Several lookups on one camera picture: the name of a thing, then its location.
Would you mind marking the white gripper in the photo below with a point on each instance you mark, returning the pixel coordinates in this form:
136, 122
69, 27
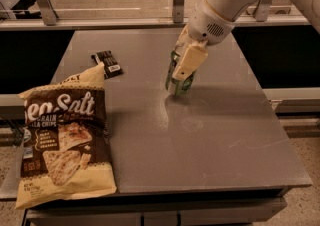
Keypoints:
209, 23

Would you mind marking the green soda can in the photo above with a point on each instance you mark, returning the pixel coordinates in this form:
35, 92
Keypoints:
178, 81

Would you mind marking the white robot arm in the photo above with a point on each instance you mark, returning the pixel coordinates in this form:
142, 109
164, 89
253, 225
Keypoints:
232, 9

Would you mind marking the brown sea salt chip bag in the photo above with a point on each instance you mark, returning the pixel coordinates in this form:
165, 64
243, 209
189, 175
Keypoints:
66, 151

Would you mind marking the black snack bar wrapper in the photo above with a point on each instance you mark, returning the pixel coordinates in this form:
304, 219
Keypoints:
111, 66

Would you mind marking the right metal rail bracket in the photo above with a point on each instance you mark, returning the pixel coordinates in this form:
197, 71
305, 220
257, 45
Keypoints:
262, 10

